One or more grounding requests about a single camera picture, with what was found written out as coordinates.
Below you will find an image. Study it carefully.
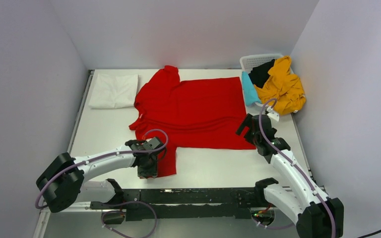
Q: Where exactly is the aluminium frame rail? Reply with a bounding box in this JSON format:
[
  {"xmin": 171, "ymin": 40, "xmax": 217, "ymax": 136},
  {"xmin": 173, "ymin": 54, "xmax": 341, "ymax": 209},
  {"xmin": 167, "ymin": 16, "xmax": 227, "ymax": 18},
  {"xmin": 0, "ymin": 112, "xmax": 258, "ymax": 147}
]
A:
[{"xmin": 40, "ymin": 185, "xmax": 332, "ymax": 213}]

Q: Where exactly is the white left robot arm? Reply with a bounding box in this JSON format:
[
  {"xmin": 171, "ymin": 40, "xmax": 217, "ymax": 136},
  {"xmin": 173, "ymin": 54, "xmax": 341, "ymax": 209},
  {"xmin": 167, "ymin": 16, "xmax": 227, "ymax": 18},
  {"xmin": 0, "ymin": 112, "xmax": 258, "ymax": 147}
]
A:
[{"xmin": 35, "ymin": 137, "xmax": 167, "ymax": 213}]

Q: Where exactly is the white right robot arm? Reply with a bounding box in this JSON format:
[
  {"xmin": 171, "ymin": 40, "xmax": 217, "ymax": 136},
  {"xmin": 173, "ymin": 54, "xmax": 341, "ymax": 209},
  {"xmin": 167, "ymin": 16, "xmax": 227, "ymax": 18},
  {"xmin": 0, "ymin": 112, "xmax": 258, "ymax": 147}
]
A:
[{"xmin": 236, "ymin": 114, "xmax": 344, "ymax": 238}]

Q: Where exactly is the white plastic laundry basket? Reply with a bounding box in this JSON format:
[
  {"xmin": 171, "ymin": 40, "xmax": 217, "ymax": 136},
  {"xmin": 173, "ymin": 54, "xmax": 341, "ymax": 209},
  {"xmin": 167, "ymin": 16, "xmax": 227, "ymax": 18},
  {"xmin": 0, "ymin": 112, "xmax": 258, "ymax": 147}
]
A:
[{"xmin": 240, "ymin": 54, "xmax": 283, "ymax": 107}]

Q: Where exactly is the folded white t-shirt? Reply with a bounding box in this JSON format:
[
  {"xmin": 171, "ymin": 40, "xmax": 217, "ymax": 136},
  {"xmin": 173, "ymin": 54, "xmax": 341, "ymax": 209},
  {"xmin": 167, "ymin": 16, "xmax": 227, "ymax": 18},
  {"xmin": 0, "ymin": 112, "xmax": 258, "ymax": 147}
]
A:
[{"xmin": 88, "ymin": 73, "xmax": 139, "ymax": 109}]

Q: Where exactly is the red t-shirt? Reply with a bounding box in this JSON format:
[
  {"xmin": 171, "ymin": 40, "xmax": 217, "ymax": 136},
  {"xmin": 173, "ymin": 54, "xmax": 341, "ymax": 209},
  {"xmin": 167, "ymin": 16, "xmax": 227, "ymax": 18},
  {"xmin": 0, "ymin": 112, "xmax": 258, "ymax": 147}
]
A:
[{"xmin": 129, "ymin": 65, "xmax": 254, "ymax": 177}]

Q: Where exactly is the teal t-shirt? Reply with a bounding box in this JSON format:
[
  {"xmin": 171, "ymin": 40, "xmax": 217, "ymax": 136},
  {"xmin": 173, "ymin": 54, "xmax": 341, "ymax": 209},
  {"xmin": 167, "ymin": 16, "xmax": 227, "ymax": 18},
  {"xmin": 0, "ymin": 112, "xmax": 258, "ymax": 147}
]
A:
[{"xmin": 241, "ymin": 71, "xmax": 262, "ymax": 107}]

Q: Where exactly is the yellow t-shirt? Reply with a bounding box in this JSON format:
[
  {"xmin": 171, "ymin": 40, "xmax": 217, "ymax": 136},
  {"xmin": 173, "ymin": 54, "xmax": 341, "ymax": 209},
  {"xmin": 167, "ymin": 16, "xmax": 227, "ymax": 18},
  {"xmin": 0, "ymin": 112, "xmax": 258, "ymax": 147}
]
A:
[{"xmin": 254, "ymin": 56, "xmax": 306, "ymax": 115}]

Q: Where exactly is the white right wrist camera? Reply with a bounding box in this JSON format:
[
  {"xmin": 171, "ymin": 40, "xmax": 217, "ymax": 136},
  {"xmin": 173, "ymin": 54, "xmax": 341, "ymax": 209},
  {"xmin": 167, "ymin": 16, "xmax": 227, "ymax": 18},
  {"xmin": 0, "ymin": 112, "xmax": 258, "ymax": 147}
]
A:
[{"xmin": 265, "ymin": 107, "xmax": 280, "ymax": 122}]

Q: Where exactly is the black t-shirt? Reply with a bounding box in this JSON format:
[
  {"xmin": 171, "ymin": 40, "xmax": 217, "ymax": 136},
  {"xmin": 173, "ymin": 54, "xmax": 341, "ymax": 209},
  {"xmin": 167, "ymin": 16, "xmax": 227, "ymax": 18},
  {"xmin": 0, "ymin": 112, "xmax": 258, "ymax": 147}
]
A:
[{"xmin": 249, "ymin": 59, "xmax": 275, "ymax": 88}]

